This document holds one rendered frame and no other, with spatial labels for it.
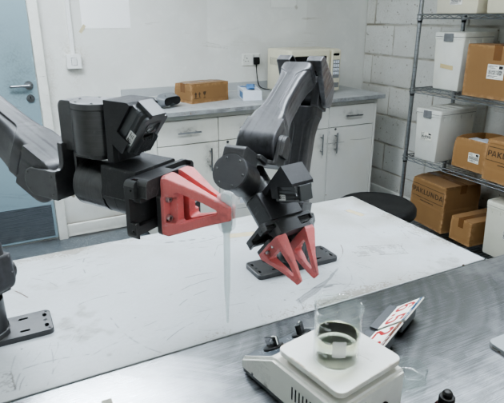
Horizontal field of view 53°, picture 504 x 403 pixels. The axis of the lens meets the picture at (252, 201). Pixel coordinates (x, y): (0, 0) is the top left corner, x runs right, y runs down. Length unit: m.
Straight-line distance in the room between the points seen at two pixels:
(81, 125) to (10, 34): 2.82
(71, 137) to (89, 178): 0.05
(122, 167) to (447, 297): 0.72
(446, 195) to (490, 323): 2.33
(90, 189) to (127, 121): 0.10
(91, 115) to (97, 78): 2.90
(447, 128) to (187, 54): 1.76
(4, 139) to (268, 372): 0.47
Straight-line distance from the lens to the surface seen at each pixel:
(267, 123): 0.87
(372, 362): 0.72
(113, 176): 0.57
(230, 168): 0.77
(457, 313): 1.03
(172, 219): 0.55
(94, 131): 0.59
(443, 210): 3.34
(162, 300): 1.01
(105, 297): 1.05
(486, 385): 0.87
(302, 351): 0.72
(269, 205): 0.80
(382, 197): 2.38
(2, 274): 0.91
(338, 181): 3.73
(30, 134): 0.70
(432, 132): 3.30
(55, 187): 0.64
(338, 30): 4.24
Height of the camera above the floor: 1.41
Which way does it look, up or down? 20 degrees down
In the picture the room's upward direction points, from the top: straight up
